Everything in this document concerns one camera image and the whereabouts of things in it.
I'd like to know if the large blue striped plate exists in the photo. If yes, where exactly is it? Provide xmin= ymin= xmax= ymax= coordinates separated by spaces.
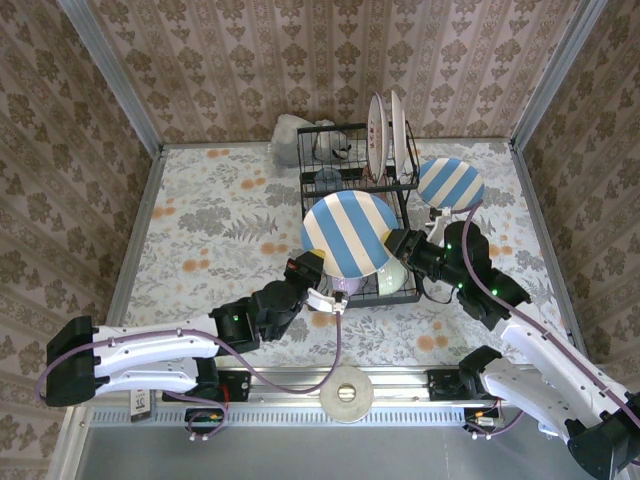
xmin=300 ymin=189 xmax=399 ymax=280

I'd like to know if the green bowl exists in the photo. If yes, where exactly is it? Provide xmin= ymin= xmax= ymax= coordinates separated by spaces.
xmin=377 ymin=259 xmax=407 ymax=296

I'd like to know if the purple bowl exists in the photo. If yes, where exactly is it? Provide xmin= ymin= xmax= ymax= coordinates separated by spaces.
xmin=327 ymin=274 xmax=361 ymax=296

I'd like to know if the black wire dish rack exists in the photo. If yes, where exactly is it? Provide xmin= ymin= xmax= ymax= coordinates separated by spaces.
xmin=296 ymin=122 xmax=422 ymax=307

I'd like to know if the blue glass cup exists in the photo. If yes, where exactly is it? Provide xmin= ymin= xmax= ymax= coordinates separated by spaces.
xmin=314 ymin=167 xmax=344 ymax=194

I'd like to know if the small blue striped plate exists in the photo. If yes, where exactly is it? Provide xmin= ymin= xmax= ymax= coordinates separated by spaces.
xmin=417 ymin=157 xmax=485 ymax=211

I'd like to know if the red print white plate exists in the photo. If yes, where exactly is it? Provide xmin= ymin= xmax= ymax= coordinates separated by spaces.
xmin=366 ymin=92 xmax=392 ymax=184

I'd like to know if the green rimmed white plate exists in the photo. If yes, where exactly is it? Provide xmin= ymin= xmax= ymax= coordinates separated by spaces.
xmin=389 ymin=90 xmax=407 ymax=176

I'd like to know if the floral table mat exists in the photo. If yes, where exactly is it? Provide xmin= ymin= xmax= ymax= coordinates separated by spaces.
xmin=110 ymin=139 xmax=577 ymax=369

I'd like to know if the white tape roll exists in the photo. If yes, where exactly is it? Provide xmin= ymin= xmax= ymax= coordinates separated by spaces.
xmin=320 ymin=366 xmax=374 ymax=425

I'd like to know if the white black patterned mug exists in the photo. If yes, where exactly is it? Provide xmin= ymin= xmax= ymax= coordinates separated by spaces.
xmin=313 ymin=119 xmax=354 ymax=161

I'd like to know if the grey metal panel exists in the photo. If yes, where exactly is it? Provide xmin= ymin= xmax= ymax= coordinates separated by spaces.
xmin=47 ymin=404 xmax=640 ymax=480

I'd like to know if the black white card box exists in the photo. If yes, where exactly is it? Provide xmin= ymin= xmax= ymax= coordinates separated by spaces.
xmin=128 ymin=389 xmax=156 ymax=424

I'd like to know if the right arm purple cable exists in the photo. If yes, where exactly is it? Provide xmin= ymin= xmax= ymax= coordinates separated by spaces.
xmin=449 ymin=202 xmax=640 ymax=441

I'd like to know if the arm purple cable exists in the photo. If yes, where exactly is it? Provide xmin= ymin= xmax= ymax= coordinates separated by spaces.
xmin=38 ymin=299 xmax=346 ymax=444
xmin=449 ymin=202 xmax=640 ymax=441

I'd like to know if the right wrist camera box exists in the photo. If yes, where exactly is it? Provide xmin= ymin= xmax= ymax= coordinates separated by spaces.
xmin=427 ymin=207 xmax=454 ymax=236

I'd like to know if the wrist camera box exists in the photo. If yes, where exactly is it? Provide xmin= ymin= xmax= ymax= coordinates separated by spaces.
xmin=305 ymin=288 xmax=351 ymax=314
xmin=427 ymin=207 xmax=454 ymax=236

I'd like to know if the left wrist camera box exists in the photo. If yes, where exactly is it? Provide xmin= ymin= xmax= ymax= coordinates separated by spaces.
xmin=305 ymin=288 xmax=351 ymax=314

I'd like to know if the aluminium rail beam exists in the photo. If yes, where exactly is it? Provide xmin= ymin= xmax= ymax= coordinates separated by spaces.
xmin=72 ymin=364 xmax=614 ymax=406

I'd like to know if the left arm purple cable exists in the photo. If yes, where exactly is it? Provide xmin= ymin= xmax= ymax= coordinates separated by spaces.
xmin=38 ymin=299 xmax=346 ymax=444

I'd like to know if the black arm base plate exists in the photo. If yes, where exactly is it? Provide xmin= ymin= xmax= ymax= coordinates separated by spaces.
xmin=427 ymin=369 xmax=501 ymax=401
xmin=162 ymin=370 xmax=251 ymax=404

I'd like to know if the grey slotted cable duct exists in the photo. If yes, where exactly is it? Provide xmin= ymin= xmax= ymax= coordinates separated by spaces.
xmin=92 ymin=405 xmax=546 ymax=429

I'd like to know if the black connector bracket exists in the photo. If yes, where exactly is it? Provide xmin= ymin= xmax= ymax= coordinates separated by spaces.
xmin=462 ymin=407 xmax=504 ymax=434
xmin=184 ymin=407 xmax=226 ymax=435

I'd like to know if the aluminium corner post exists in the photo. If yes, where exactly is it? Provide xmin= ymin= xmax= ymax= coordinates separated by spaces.
xmin=55 ymin=0 xmax=167 ymax=157
xmin=508 ymin=0 xmax=610 ymax=151

